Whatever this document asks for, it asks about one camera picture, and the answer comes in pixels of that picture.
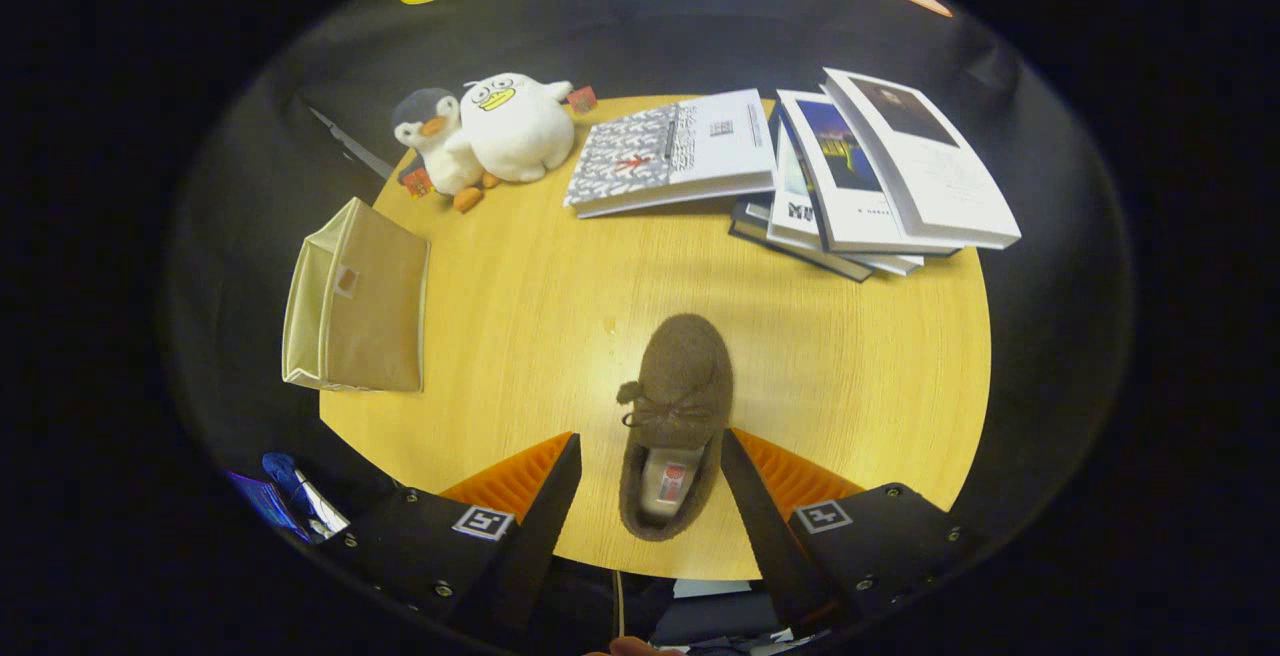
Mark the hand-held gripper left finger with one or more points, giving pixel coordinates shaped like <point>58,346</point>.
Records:
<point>535,536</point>

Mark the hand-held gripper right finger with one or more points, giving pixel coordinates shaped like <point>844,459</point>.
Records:
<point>765,536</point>

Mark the brown fuzzy shoe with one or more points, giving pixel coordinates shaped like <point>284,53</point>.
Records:
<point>680,376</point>

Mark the cream fabric storage box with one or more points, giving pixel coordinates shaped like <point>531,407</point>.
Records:
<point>375,316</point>

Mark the colourful magazines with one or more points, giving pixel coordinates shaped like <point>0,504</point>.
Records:
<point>295,496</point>

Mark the white book black lettering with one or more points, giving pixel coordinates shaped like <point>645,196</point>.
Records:
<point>795,206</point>

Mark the white book dark photo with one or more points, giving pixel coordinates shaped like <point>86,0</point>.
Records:
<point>930,171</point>

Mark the grey patterned book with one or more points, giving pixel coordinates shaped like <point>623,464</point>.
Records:
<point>650,151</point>

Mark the white duck plush toy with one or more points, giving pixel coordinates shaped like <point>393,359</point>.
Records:
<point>520,131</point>

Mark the grey penguin plush toy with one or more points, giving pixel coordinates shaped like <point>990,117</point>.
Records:
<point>440,141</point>

